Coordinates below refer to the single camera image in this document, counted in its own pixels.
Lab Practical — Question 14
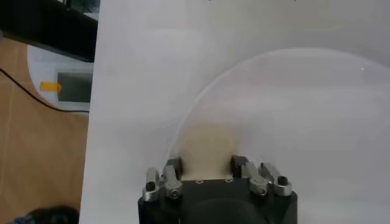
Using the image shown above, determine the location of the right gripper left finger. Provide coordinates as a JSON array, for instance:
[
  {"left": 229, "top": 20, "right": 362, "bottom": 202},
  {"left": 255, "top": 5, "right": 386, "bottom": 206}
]
[{"left": 141, "top": 156, "right": 183, "bottom": 202}]

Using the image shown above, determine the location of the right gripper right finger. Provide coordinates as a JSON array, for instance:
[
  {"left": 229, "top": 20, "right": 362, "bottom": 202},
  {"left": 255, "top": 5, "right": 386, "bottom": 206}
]
[{"left": 230, "top": 155, "right": 293, "bottom": 197}]

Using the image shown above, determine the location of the white round plate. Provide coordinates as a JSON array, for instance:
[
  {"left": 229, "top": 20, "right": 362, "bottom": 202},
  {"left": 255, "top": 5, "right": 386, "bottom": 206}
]
[{"left": 166, "top": 47, "right": 390, "bottom": 224}]

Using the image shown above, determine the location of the black cable bundle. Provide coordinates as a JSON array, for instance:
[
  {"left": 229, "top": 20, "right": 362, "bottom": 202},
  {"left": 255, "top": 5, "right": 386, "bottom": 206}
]
[{"left": 9, "top": 206, "right": 80, "bottom": 224}]

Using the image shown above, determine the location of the thin black floor cable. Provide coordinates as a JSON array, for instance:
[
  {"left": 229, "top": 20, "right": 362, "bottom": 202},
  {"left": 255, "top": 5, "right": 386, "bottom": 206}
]
[{"left": 0, "top": 68, "right": 90, "bottom": 114}]

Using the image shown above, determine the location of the white device with grey screen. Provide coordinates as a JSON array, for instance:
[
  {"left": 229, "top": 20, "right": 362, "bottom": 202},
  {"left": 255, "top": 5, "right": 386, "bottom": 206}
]
[{"left": 26, "top": 44, "right": 94, "bottom": 116}]

